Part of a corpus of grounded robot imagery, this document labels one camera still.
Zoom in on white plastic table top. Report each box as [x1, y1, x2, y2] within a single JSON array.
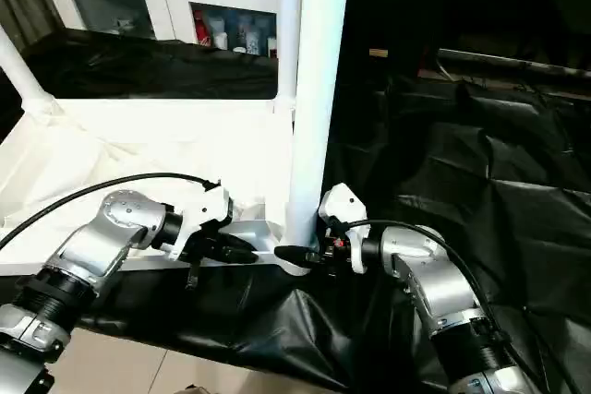
[[0, 94, 322, 277]]

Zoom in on white plastic table leg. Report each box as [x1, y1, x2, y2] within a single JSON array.
[[0, 23, 62, 118], [274, 0, 305, 112], [281, 0, 355, 273]]

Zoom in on black table mat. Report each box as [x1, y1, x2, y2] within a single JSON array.
[[0, 27, 591, 393]]

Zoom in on red bottle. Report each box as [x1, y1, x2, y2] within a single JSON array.
[[194, 12, 211, 48]]

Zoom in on silver metal rod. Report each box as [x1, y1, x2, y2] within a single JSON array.
[[438, 48, 591, 78]]

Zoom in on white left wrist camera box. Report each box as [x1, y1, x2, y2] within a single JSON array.
[[177, 185, 235, 262]]

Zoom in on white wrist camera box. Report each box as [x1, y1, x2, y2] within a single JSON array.
[[318, 183, 369, 277], [177, 185, 235, 262]]

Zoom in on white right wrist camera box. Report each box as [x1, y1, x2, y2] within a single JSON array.
[[318, 183, 369, 277]]

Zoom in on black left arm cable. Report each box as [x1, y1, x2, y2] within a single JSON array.
[[0, 173, 224, 255]]

